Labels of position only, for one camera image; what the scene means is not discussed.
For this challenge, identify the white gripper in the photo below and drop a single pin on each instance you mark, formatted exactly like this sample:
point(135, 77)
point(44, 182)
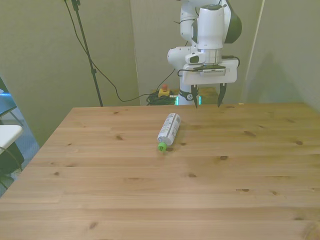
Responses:
point(231, 71)

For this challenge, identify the water bottle with green cap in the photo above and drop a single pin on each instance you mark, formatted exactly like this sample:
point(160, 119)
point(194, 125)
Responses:
point(169, 128)

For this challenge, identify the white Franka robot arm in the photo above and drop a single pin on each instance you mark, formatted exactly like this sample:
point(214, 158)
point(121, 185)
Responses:
point(209, 27)

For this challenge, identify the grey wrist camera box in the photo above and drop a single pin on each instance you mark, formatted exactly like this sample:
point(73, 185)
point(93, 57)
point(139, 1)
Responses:
point(213, 72)

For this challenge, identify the white folding chair seat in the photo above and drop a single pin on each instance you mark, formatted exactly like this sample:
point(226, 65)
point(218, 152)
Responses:
point(8, 135)

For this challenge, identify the yellow emergency stop box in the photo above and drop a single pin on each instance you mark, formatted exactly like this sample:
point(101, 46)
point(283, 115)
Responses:
point(164, 92)

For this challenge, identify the black tripod stand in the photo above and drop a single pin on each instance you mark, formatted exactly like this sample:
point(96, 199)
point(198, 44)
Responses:
point(86, 47)

